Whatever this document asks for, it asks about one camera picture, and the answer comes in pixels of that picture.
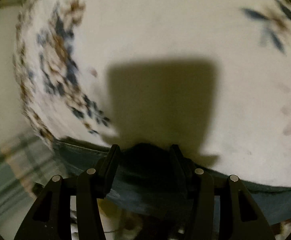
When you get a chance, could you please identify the white floral bed sheet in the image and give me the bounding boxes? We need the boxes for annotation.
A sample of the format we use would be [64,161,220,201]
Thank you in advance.
[14,0,291,187]

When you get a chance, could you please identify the dark blue denim pant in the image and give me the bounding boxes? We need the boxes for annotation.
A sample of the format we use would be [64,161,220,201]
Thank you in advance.
[52,139,291,225]

